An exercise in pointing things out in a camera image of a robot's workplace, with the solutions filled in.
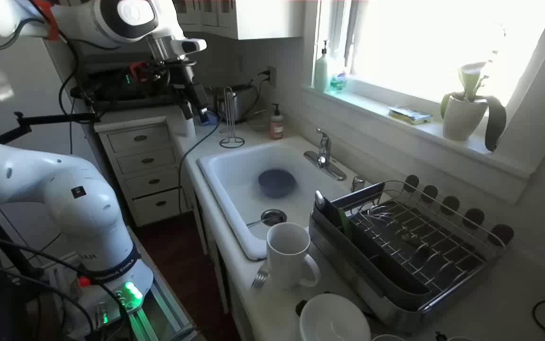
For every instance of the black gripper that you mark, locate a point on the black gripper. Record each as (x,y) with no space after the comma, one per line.
(184,78)

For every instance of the white mug cup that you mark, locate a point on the white mug cup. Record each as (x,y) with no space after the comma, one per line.
(288,256)

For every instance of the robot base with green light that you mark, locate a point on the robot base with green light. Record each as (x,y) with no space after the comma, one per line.
(146,309)

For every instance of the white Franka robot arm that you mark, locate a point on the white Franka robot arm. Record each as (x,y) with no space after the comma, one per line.
(76,201)

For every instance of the blue plate in sink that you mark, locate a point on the blue plate in sink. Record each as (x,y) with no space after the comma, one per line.
(276,182)

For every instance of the steel sink drain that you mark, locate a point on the steel sink drain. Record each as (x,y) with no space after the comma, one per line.
(275,216)

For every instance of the white round bowl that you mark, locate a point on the white round bowl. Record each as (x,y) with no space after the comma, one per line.
(333,318)

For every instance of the white upright cylinder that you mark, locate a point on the white upright cylinder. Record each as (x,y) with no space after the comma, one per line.
(189,129)

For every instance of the clear wine glass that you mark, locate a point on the clear wine glass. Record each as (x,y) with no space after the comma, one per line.
(231,116)

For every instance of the chrome toaster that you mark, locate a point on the chrome toaster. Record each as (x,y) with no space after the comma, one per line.
(244,104)

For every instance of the white drawer cabinet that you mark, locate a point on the white drawer cabinet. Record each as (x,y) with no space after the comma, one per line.
(146,171)

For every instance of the brown soap dispenser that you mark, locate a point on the brown soap dispenser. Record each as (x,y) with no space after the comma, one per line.
(276,125)

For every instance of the black microwave oven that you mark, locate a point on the black microwave oven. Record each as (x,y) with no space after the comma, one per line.
(112,87)

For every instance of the silver fork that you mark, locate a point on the silver fork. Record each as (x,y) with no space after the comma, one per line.
(254,222)
(259,277)

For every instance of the white soap bottle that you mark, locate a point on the white soap bottle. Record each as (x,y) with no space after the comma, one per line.
(320,68)

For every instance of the chrome faucet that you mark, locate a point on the chrome faucet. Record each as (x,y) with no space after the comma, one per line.
(322,152)

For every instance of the yellow green sponge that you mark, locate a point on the yellow green sponge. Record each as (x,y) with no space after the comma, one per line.
(407,114)

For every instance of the metal dish rack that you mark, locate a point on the metal dish rack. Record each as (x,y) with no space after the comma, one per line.
(411,252)

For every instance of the white plant pot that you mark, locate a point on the white plant pot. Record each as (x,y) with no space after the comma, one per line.
(462,116)

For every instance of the green potted plant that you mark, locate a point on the green potted plant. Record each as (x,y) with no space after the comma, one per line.
(494,119)

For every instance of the white wall outlet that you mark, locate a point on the white wall outlet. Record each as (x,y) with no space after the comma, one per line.
(269,76)

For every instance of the white wall cabinet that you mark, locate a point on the white wall cabinet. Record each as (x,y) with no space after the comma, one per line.
(246,19)

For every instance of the white window frame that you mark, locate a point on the white window frame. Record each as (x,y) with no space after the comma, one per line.
(411,123)

